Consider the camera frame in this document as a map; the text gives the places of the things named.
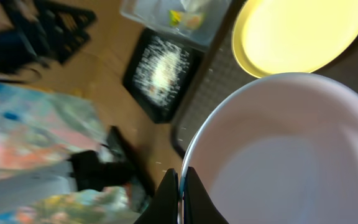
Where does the pile of rice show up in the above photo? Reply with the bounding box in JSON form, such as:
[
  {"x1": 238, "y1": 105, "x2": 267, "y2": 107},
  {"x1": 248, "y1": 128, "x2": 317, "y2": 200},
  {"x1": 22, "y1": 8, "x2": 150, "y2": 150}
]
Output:
[{"x1": 132, "y1": 36, "x2": 190, "y2": 108}]

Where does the brown serving tray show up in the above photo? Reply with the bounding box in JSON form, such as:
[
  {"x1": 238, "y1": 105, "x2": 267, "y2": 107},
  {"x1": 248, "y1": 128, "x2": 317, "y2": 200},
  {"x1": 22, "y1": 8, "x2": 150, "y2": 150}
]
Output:
[{"x1": 170, "y1": 0, "x2": 358, "y2": 157}]

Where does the black tray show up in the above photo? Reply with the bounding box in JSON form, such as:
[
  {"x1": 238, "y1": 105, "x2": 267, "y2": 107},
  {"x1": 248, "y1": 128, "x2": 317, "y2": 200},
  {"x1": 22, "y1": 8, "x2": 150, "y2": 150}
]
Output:
[{"x1": 122, "y1": 28, "x2": 203, "y2": 123}]

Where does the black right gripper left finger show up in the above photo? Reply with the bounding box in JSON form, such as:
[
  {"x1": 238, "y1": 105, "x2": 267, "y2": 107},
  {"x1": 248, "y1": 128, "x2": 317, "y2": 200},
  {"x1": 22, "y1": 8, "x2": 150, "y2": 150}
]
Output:
[{"x1": 134, "y1": 169, "x2": 179, "y2": 224}]

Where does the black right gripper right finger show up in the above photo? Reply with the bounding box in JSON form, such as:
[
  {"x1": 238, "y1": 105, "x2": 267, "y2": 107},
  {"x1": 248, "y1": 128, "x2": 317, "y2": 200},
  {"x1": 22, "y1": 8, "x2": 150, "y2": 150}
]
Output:
[{"x1": 183, "y1": 167, "x2": 228, "y2": 224}]

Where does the yellow plate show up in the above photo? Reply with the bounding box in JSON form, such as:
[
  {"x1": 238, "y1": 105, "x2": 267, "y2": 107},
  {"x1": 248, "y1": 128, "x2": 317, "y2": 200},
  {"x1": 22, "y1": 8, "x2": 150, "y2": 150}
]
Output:
[{"x1": 231, "y1": 0, "x2": 358, "y2": 78}]

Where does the clear plastic bin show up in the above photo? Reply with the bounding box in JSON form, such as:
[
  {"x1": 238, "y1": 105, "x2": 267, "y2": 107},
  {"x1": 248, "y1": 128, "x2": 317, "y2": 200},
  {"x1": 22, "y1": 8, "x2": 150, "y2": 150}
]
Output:
[{"x1": 120, "y1": 0, "x2": 231, "y2": 48}]

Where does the pink bowl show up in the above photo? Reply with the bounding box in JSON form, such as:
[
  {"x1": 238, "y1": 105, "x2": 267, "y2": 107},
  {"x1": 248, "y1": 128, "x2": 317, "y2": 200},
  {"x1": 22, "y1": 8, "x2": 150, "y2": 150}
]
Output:
[{"x1": 182, "y1": 73, "x2": 358, "y2": 223}]

